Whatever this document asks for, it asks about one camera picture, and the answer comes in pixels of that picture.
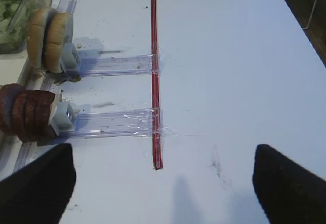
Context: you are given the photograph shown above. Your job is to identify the bun top inner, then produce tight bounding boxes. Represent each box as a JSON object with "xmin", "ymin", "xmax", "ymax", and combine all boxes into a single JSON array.
[{"xmin": 43, "ymin": 13, "xmax": 73, "ymax": 73}]

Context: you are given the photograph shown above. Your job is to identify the red plastic strip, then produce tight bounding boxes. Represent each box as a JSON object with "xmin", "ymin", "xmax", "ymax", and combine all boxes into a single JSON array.
[{"xmin": 151, "ymin": 0, "xmax": 163, "ymax": 170}]

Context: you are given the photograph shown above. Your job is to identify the clear rail under patties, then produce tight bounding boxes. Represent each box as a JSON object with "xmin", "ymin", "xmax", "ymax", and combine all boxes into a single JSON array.
[{"xmin": 61, "ymin": 108, "xmax": 177, "ymax": 138}]

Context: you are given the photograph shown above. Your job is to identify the clear rail under buns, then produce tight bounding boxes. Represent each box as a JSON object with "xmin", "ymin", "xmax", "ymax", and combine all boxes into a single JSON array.
[{"xmin": 77, "ymin": 54, "xmax": 161, "ymax": 77}]

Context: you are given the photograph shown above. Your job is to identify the white pusher block patties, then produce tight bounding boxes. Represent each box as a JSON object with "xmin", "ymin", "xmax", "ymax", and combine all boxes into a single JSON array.
[{"xmin": 49, "ymin": 101, "xmax": 77, "ymax": 135}]

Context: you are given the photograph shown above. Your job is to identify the stack of meat patties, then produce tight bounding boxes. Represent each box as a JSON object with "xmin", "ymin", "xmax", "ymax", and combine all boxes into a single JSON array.
[{"xmin": 1, "ymin": 83, "xmax": 60, "ymax": 143}]

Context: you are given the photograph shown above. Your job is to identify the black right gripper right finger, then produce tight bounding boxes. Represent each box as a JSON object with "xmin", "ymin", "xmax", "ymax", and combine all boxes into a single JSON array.
[{"xmin": 252, "ymin": 144, "xmax": 325, "ymax": 223}]

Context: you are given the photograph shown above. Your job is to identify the green lettuce leaves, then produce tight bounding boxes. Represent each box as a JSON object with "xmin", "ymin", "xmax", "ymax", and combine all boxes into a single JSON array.
[{"xmin": 1, "ymin": 0, "xmax": 28, "ymax": 53}]

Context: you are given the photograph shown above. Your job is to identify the white pusher block buns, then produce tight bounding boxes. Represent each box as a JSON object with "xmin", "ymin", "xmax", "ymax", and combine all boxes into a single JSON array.
[{"xmin": 60, "ymin": 43, "xmax": 81, "ymax": 73}]

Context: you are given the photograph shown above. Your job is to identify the clear plastic vegetable box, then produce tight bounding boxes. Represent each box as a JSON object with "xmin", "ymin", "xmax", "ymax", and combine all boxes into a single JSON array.
[{"xmin": 1, "ymin": 0, "xmax": 52, "ymax": 54}]

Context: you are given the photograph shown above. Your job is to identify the sesame bun top outer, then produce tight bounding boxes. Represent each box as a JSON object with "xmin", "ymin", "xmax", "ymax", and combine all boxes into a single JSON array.
[{"xmin": 26, "ymin": 8, "xmax": 52, "ymax": 68}]

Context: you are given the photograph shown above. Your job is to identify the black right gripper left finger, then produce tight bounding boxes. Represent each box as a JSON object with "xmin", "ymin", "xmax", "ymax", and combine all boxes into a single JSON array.
[{"xmin": 1, "ymin": 144, "xmax": 76, "ymax": 223}]

